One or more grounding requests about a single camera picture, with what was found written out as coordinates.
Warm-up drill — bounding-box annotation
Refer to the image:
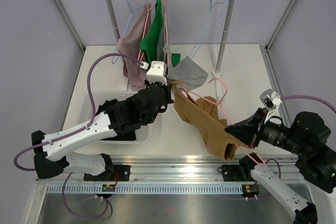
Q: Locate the mustard brown tank top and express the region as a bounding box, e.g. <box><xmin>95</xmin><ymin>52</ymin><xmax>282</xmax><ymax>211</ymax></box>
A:
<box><xmin>172</xmin><ymin>82</ymin><xmax>240</xmax><ymax>161</ymax></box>

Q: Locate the light blue hanger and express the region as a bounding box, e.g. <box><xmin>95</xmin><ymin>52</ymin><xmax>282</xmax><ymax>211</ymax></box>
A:
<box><xmin>189</xmin><ymin>0</ymin><xmax>229</xmax><ymax>60</ymax></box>
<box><xmin>111</xmin><ymin>0</ymin><xmax>148</xmax><ymax>65</ymax></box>

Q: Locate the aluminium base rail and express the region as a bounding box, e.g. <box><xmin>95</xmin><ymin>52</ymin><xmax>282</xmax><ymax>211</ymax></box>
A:
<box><xmin>35</xmin><ymin>154</ymin><xmax>316</xmax><ymax>184</ymax></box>

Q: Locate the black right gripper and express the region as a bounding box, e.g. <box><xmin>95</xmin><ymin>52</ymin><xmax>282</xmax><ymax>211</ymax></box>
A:
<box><xmin>225</xmin><ymin>106</ymin><xmax>308</xmax><ymax>155</ymax></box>

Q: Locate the mauve tank top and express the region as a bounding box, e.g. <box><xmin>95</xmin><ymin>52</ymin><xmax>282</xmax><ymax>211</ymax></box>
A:
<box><xmin>117</xmin><ymin>3</ymin><xmax>151</xmax><ymax>91</ymax></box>

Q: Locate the green tank top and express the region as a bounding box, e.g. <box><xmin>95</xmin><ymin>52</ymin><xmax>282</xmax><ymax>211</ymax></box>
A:
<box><xmin>140</xmin><ymin>0</ymin><xmax>167</xmax><ymax>63</ymax></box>

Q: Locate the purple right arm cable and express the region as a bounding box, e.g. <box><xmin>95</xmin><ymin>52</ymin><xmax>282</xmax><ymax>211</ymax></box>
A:
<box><xmin>265</xmin><ymin>95</ymin><xmax>336</xmax><ymax>190</ymax></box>

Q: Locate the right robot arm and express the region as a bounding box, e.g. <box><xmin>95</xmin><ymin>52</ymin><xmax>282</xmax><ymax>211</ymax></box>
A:
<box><xmin>225</xmin><ymin>108</ymin><xmax>335</xmax><ymax>223</ymax></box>

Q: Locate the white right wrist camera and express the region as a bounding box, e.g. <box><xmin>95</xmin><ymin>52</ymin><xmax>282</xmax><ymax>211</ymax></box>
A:
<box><xmin>259</xmin><ymin>89</ymin><xmax>282</xmax><ymax>118</ymax></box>

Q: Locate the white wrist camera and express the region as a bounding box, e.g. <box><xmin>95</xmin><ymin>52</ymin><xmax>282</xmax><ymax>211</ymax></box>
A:
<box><xmin>259</xmin><ymin>89</ymin><xmax>282</xmax><ymax>118</ymax></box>
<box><xmin>140</xmin><ymin>61</ymin><xmax>167</xmax><ymax>86</ymax></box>

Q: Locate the black tank top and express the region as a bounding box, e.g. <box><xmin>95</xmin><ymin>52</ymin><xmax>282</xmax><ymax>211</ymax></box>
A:
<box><xmin>102</xmin><ymin>129</ymin><xmax>137</xmax><ymax>141</ymax></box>

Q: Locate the white plastic basket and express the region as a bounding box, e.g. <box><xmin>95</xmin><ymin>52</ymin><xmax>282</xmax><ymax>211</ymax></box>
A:
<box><xmin>62</xmin><ymin>91</ymin><xmax>150</xmax><ymax>145</ymax></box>

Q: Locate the grey tank top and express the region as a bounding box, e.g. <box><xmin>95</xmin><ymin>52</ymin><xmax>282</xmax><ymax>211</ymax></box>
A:
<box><xmin>156</xmin><ymin>7</ymin><xmax>208</xmax><ymax>90</ymax></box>

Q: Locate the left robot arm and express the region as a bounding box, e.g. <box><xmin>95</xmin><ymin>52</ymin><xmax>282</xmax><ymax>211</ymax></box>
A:
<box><xmin>31</xmin><ymin>82</ymin><xmax>174</xmax><ymax>182</ymax></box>

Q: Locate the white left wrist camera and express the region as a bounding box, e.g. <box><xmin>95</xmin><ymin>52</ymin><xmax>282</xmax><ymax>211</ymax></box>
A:
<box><xmin>140</xmin><ymin>61</ymin><xmax>167</xmax><ymax>86</ymax></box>

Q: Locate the white slotted cable duct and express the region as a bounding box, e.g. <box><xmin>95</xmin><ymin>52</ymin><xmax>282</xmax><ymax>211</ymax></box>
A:
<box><xmin>47</xmin><ymin>183</ymin><xmax>243</xmax><ymax>195</ymax></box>

